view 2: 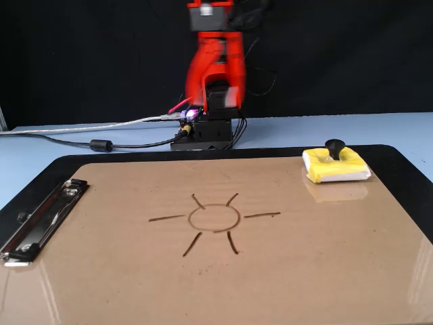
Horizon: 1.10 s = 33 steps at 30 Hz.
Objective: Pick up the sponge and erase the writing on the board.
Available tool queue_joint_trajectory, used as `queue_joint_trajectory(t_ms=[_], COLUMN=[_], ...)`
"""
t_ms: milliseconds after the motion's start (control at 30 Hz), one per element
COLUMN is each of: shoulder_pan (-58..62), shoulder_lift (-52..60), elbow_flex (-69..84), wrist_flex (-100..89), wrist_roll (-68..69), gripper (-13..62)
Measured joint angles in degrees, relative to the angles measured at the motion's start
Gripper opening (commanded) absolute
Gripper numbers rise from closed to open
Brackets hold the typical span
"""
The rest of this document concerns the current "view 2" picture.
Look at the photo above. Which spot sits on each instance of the yellow white sponge with knob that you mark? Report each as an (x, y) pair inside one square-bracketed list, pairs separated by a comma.
[(338, 166)]

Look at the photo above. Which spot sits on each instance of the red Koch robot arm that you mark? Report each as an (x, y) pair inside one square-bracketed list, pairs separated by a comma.
[(216, 67)]

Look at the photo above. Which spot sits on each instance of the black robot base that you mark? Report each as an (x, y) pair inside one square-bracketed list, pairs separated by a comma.
[(213, 132)]

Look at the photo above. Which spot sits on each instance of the controller circuit board with LED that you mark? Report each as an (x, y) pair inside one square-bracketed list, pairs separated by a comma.
[(189, 115)]

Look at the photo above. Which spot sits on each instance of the brown clipboard board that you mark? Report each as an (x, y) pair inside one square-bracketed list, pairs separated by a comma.
[(270, 271)]

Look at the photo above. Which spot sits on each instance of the black rubber mat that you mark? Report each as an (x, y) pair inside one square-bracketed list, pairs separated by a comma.
[(392, 162)]

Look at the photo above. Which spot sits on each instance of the silver metal clipboard clip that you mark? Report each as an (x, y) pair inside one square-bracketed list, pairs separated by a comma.
[(44, 223)]

